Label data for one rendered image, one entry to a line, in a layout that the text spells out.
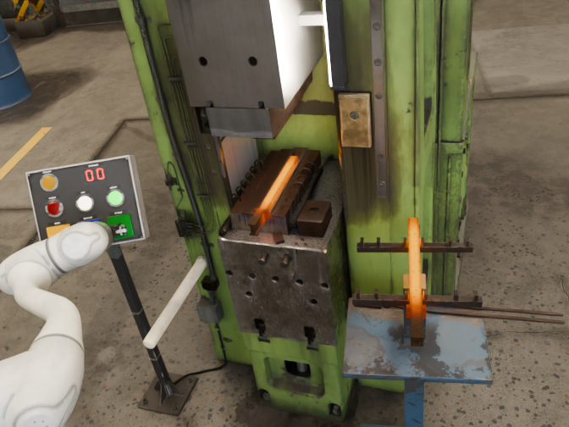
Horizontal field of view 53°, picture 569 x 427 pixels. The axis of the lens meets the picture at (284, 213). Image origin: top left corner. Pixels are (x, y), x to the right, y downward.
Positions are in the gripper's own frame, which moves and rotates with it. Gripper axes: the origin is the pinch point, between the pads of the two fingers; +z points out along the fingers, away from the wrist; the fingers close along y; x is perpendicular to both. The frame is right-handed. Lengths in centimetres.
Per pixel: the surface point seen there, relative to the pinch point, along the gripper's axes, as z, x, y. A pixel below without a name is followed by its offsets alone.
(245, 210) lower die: 5.9, -1.5, 40.9
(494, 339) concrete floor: 65, -81, 138
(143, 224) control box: 7.0, -0.3, 7.1
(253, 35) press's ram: -29, 46, 53
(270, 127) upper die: -16, 22, 53
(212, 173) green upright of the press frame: 20.1, 12.4, 31.3
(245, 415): 51, -90, 24
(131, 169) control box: 5.6, 17.8, 6.9
